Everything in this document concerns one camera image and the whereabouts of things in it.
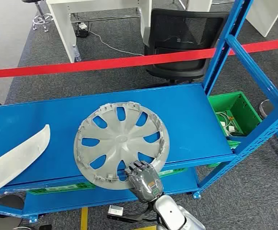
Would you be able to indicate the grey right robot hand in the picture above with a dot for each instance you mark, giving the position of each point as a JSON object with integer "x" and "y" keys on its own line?
{"x": 145, "y": 185}

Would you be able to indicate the clear plastic water bottle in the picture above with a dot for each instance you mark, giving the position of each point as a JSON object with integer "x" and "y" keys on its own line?
{"x": 76, "y": 54}

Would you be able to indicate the white office desk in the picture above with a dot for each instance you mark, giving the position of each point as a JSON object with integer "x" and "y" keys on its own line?
{"x": 199, "y": 4}
{"x": 266, "y": 16}
{"x": 64, "y": 28}

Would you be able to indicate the grey plastic hubcap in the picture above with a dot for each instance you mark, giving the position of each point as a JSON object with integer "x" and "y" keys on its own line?
{"x": 119, "y": 139}

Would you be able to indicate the yellow floor tape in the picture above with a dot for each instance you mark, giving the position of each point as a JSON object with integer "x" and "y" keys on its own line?
{"x": 84, "y": 219}

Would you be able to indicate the black mesh office chair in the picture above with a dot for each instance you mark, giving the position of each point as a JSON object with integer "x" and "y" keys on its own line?
{"x": 184, "y": 31}

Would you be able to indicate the white curved plastic part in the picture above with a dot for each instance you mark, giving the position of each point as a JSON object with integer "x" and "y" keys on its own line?
{"x": 11, "y": 162}

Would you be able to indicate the black router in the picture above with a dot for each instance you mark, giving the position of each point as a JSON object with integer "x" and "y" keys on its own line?
{"x": 82, "y": 33}

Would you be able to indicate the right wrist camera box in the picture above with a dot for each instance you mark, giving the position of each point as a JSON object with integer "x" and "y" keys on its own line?
{"x": 115, "y": 211}

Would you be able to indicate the chrome stool base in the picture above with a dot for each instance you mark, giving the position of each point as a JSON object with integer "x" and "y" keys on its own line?
{"x": 266, "y": 108}

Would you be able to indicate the red barrier belt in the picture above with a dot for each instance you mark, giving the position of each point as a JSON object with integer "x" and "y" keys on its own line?
{"x": 105, "y": 63}

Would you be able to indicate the dark round stool base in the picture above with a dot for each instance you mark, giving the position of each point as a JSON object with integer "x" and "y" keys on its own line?
{"x": 9, "y": 201}

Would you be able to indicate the chrome stool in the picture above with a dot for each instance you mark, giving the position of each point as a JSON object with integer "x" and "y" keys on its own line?
{"x": 42, "y": 19}

